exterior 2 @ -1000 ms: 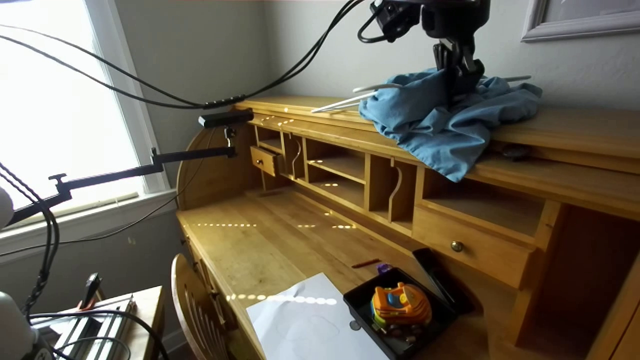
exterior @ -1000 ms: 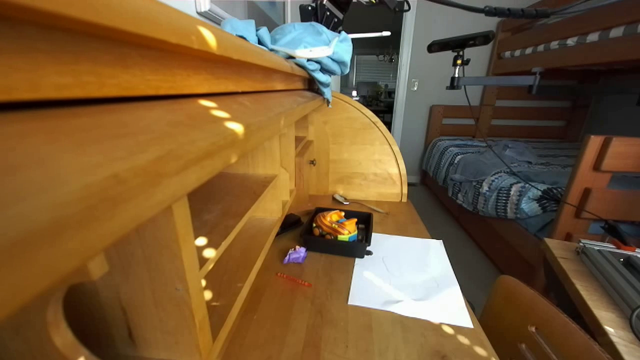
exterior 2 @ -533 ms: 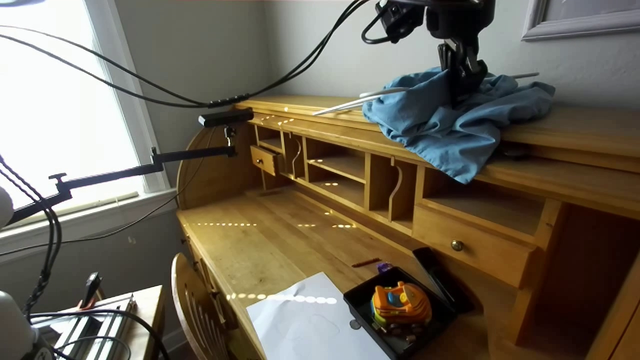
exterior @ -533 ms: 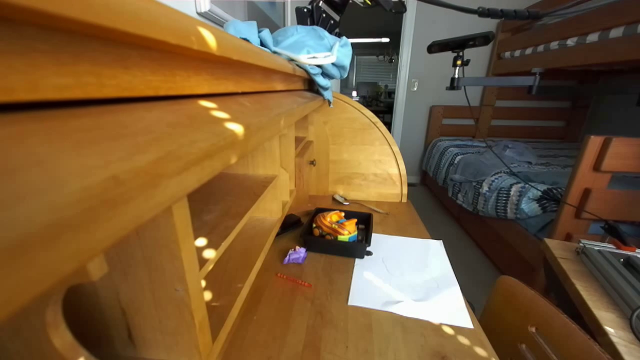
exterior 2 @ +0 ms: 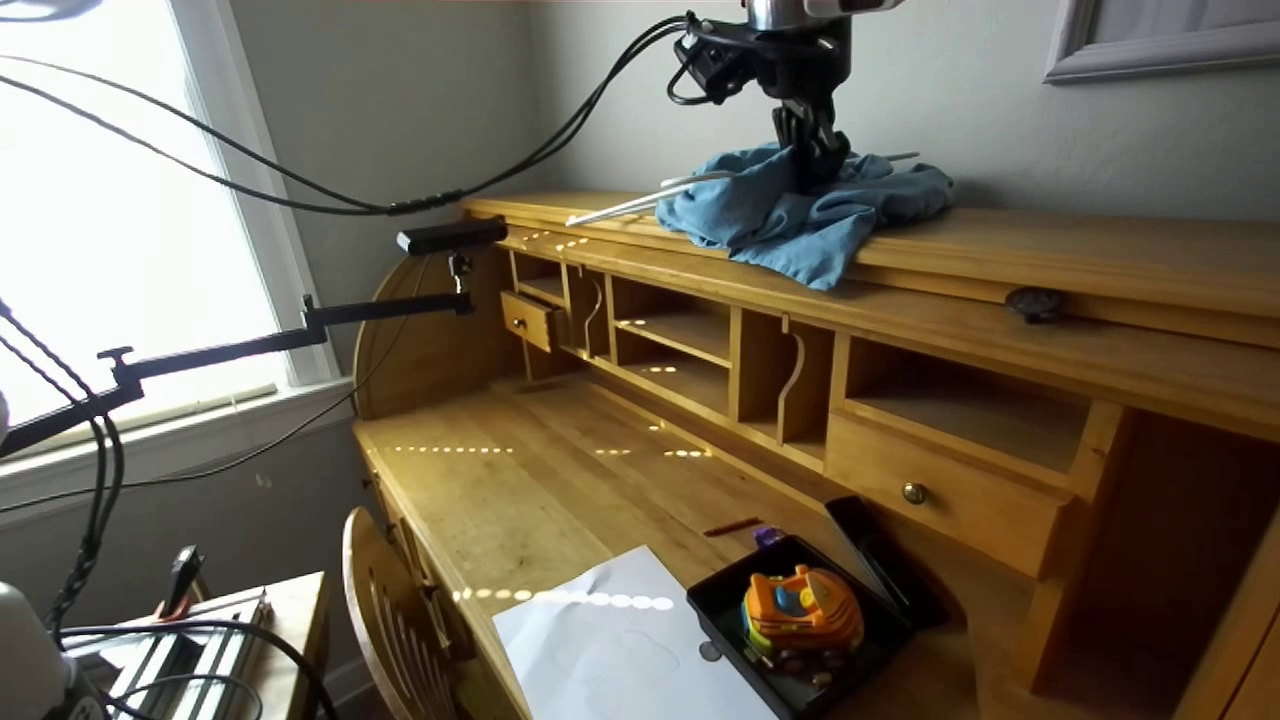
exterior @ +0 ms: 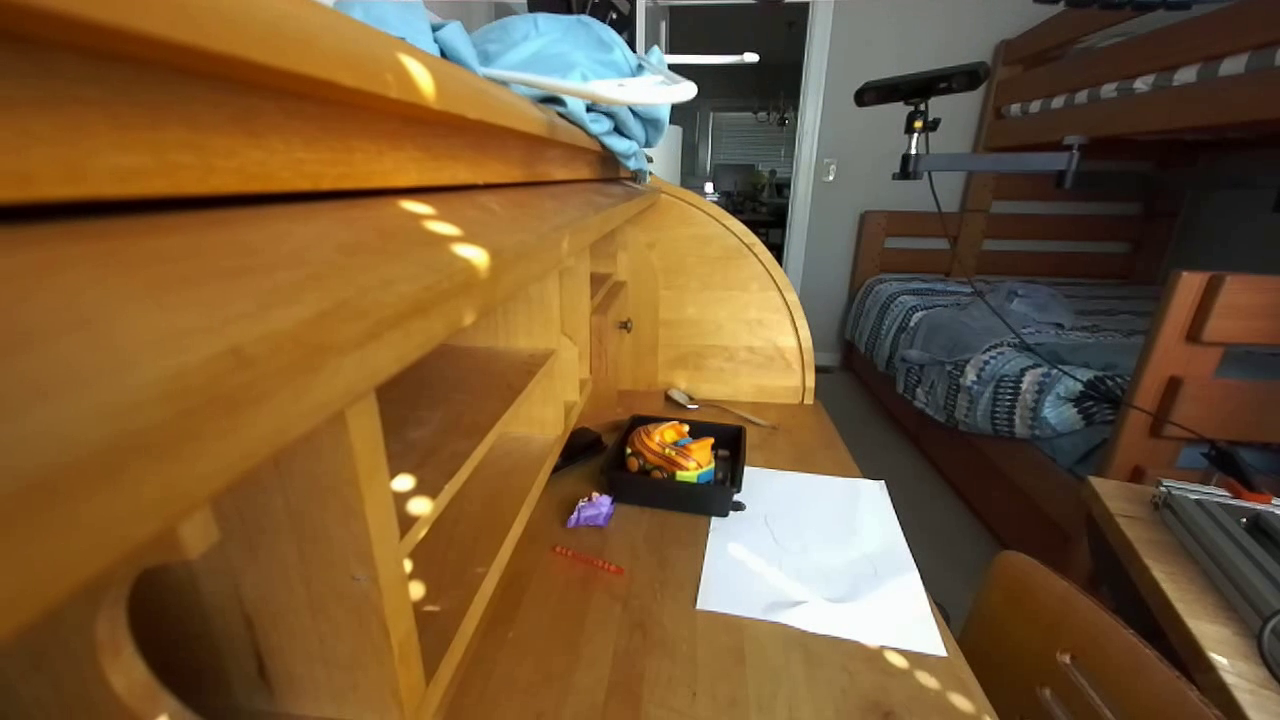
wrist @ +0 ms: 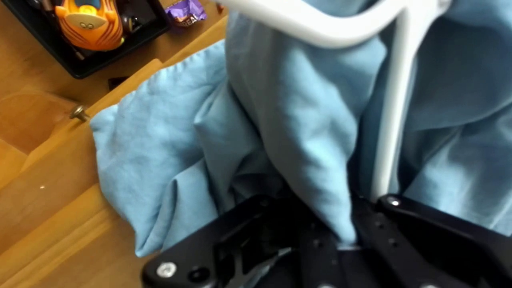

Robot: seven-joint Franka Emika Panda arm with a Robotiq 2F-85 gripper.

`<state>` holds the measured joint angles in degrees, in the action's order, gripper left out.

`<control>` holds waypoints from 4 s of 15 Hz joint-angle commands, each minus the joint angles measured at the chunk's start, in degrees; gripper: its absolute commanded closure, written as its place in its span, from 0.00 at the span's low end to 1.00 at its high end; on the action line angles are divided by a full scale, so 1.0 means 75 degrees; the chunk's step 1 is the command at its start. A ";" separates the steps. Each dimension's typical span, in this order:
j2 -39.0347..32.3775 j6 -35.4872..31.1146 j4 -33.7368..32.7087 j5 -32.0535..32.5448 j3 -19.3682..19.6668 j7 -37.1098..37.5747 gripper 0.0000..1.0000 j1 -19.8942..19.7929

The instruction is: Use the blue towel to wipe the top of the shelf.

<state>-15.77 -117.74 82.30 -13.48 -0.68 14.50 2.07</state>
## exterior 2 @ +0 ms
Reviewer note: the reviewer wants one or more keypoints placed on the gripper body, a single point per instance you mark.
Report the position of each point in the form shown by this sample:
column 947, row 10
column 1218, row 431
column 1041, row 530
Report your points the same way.
column 805, row 60

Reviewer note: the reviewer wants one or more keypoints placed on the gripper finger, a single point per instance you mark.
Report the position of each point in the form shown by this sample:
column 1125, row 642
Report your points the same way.
column 788, row 128
column 826, row 145

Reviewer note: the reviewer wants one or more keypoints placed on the blue towel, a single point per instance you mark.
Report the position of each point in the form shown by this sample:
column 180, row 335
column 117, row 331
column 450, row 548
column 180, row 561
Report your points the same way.
column 800, row 220

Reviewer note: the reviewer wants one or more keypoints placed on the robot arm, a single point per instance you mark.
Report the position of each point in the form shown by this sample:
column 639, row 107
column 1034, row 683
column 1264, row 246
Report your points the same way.
column 790, row 10

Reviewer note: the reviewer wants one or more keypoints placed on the white stick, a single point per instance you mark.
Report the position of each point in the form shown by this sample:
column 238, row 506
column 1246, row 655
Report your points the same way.
column 625, row 207
column 700, row 179

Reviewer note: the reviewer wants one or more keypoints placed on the small wooden drawer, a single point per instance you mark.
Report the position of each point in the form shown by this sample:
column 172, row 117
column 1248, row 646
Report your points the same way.
column 528, row 320

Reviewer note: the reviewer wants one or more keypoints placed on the brass drawer knob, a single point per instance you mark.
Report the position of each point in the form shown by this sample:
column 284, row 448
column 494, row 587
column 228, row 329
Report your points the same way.
column 914, row 493

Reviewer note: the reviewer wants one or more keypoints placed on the large wooden drawer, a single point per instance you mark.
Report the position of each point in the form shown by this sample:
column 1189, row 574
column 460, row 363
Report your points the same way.
column 960, row 500

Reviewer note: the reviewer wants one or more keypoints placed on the wooden roll-top desk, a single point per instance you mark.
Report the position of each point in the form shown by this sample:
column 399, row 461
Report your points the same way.
column 620, row 480

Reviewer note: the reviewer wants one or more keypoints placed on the brown pencil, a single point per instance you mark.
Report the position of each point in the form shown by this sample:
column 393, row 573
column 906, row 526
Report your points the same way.
column 730, row 526

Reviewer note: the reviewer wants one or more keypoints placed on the small purple item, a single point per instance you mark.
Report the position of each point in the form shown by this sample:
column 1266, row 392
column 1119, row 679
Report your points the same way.
column 768, row 537

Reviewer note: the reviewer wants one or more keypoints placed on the black flat lid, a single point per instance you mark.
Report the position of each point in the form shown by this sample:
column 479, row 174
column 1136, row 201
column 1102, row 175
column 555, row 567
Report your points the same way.
column 880, row 560

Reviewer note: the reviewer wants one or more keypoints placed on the orange toy car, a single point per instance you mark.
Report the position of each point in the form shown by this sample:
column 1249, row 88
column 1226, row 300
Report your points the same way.
column 800, row 605

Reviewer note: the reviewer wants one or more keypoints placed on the black tray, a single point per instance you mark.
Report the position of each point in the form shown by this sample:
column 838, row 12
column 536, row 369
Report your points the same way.
column 725, row 605

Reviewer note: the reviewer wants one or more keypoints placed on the coin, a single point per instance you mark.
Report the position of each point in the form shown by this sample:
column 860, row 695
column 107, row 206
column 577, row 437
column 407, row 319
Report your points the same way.
column 710, row 652

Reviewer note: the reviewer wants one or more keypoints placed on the heap of coins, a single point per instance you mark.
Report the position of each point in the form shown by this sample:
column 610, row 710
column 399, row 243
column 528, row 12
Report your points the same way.
column 800, row 668

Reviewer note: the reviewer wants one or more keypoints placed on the white paper sheet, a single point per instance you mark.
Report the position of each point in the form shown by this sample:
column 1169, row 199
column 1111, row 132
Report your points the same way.
column 610, row 650

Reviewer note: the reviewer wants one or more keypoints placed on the wooden chair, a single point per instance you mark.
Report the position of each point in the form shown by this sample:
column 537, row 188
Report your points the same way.
column 385, row 600

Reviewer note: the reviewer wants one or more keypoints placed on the window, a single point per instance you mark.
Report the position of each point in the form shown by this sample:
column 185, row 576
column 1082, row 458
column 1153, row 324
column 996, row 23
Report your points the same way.
column 110, row 220

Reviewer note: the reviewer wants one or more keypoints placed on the black clamp with orange tips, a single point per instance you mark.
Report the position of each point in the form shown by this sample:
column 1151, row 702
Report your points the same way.
column 182, row 575

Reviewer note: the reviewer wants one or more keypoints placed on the silver metal rails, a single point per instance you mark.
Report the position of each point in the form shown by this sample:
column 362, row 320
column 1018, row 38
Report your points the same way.
column 215, row 650

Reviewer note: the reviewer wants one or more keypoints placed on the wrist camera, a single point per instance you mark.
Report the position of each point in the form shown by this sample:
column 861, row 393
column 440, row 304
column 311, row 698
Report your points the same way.
column 712, row 62

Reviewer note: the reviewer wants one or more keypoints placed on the picture frame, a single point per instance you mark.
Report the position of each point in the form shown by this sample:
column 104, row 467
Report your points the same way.
column 1160, row 50

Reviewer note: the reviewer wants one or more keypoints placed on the camera on mount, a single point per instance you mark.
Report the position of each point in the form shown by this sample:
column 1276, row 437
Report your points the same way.
column 450, row 236

